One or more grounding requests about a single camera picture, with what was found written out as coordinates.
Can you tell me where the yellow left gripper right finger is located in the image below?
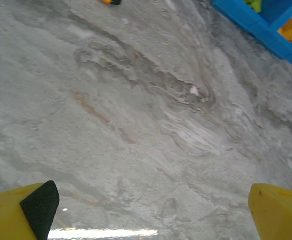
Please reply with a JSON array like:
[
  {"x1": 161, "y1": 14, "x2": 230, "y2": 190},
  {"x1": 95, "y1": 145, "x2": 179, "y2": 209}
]
[{"x1": 247, "y1": 183, "x2": 292, "y2": 240}]

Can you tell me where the green long lego brick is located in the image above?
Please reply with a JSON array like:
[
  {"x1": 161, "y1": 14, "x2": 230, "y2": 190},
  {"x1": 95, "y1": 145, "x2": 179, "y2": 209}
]
[{"x1": 244, "y1": 0, "x2": 263, "y2": 13}]

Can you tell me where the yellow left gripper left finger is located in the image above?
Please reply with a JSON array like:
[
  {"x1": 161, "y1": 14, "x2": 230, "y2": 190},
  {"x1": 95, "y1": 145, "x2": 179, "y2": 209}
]
[{"x1": 0, "y1": 179, "x2": 61, "y2": 240}]

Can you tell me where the blue divided plastic bin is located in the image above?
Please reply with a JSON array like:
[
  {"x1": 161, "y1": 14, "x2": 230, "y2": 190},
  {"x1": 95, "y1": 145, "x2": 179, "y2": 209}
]
[{"x1": 211, "y1": 0, "x2": 292, "y2": 65}]

